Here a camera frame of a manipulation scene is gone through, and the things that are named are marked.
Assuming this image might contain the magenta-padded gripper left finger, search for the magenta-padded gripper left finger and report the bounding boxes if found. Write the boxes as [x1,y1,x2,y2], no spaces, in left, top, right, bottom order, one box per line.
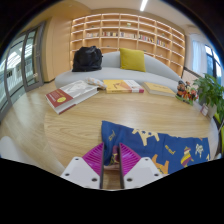
[60,142,105,190]

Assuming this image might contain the grey curved sofa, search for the grey curved sofa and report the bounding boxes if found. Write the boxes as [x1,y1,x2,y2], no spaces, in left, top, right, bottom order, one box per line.
[54,50,183,93]

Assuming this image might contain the dark-framed window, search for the dark-framed window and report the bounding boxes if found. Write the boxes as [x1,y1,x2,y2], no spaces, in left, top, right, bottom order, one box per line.
[203,44,224,86]

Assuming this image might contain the wooden wall shelf unit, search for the wooden wall shelf unit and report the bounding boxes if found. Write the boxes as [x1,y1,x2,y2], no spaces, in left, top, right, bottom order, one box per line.
[69,13,186,77]

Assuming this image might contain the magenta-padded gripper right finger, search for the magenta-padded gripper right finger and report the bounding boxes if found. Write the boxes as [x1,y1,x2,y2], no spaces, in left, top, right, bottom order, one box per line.
[118,142,165,190]

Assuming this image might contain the yellow cushion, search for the yellow cushion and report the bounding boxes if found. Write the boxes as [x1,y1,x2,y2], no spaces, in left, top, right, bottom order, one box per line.
[119,47,147,73]

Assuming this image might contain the long ceiling light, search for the long ceiling light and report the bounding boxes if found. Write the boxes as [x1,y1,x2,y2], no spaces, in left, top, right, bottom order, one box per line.
[139,0,149,12]

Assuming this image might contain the colourful figurine set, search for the colourful figurine set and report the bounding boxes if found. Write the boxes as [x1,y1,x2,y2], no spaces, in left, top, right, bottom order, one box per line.
[175,79,199,106]

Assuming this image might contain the black backpack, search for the black backpack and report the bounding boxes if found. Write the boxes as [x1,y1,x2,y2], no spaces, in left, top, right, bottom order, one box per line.
[71,45,104,73]

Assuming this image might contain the green potted plant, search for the green potted plant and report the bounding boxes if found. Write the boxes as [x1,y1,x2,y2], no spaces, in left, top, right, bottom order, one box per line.
[192,73,224,121]

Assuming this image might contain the red and white book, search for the red and white book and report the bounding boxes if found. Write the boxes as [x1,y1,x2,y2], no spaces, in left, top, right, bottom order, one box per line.
[45,79,100,115]

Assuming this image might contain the white curtain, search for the white curtain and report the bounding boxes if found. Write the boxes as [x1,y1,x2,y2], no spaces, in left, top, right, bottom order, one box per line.
[190,39,208,76]

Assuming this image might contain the small white cup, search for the small white cup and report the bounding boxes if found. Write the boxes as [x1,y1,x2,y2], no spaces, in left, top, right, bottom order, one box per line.
[199,103,210,117]

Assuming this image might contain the grey-framed glass door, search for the grey-framed glass door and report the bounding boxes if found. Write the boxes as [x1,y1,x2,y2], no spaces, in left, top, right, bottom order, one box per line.
[0,21,47,118]

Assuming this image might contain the yellow and white book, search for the yellow and white book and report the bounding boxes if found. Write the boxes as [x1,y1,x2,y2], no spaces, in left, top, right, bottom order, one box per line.
[102,79,145,94]

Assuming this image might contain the blue printed towel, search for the blue printed towel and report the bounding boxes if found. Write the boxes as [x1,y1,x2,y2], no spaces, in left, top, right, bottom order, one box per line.
[100,120,212,176]

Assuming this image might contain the plain yellow book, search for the plain yellow book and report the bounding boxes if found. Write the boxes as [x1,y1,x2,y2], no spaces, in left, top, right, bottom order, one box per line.
[143,82,177,98]

